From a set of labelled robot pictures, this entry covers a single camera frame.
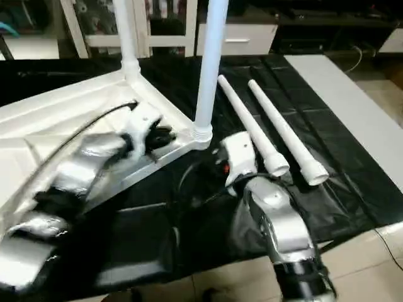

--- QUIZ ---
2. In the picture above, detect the teal plastic object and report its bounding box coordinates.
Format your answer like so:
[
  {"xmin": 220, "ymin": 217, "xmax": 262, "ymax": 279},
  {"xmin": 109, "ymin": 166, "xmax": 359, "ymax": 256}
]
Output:
[{"xmin": 0, "ymin": 21, "xmax": 18, "ymax": 37}]

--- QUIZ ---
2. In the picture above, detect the white low drawer unit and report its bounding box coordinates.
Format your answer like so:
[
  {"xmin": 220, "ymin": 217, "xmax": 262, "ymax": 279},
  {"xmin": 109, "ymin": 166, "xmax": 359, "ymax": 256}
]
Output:
[{"xmin": 196, "ymin": 24, "xmax": 279, "ymax": 57}]

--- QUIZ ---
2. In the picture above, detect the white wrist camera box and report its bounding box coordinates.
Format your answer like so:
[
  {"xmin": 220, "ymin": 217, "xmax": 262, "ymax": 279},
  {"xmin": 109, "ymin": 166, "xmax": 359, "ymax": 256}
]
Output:
[
  {"xmin": 120, "ymin": 103, "xmax": 166, "ymax": 158},
  {"xmin": 222, "ymin": 131, "xmax": 259, "ymax": 188}
]

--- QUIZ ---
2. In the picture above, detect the white glass door cabinet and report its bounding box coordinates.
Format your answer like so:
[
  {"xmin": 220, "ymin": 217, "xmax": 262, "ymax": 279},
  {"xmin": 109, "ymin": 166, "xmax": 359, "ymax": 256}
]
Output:
[{"xmin": 60, "ymin": 0, "xmax": 200, "ymax": 59}]

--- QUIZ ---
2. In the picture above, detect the white plastic children's table top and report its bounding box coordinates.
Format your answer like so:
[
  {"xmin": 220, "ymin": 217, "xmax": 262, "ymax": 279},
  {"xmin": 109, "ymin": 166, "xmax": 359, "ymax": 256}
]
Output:
[{"xmin": 0, "ymin": 68, "xmax": 213, "ymax": 211}]

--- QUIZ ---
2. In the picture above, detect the white plastic table leg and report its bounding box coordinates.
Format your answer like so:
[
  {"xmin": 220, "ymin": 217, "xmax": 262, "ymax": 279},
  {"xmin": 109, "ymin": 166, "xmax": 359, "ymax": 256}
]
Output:
[
  {"xmin": 217, "ymin": 74, "xmax": 291, "ymax": 177},
  {"xmin": 112, "ymin": 0, "xmax": 142, "ymax": 81},
  {"xmin": 193, "ymin": 0, "xmax": 230, "ymax": 142},
  {"xmin": 247, "ymin": 79, "xmax": 330, "ymax": 187}
]

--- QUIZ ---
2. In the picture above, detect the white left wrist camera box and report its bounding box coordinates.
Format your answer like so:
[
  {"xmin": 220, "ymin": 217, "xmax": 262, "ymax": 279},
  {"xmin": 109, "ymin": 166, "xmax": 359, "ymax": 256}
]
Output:
[{"xmin": 120, "ymin": 103, "xmax": 166, "ymax": 158}]

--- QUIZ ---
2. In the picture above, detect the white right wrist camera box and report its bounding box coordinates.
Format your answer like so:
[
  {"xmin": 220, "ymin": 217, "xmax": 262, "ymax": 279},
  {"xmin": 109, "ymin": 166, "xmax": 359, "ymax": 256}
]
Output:
[{"xmin": 222, "ymin": 131, "xmax": 259, "ymax": 188}]

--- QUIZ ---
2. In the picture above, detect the white side table board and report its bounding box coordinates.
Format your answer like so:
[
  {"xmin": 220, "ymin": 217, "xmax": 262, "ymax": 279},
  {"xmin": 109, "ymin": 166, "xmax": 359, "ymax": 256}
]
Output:
[{"xmin": 285, "ymin": 55, "xmax": 403, "ymax": 193}]

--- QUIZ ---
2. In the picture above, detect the black plastic work mat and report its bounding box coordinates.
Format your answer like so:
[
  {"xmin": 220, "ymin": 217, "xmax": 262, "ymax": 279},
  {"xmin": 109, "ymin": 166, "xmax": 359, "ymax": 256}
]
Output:
[{"xmin": 0, "ymin": 53, "xmax": 403, "ymax": 296}]

